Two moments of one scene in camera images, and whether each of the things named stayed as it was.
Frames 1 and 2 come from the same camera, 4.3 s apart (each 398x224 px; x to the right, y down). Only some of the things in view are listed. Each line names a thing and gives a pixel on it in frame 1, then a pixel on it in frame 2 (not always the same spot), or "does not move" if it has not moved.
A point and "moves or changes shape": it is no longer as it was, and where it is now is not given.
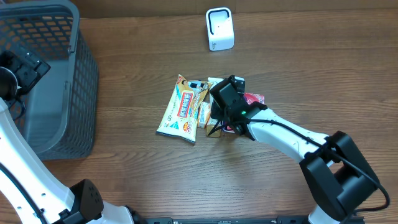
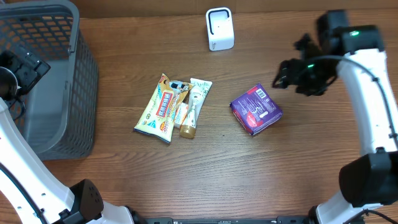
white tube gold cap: (211, 81) -> (198, 94)
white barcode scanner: (220, 28) does not move
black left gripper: (30, 75) does not move
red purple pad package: (249, 98) moves or changes shape
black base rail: (265, 219) does not move
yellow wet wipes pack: (180, 120) -> (157, 119)
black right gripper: (215, 112) -> (286, 74)
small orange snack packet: (204, 111) -> (181, 113)
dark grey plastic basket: (61, 107) does not move
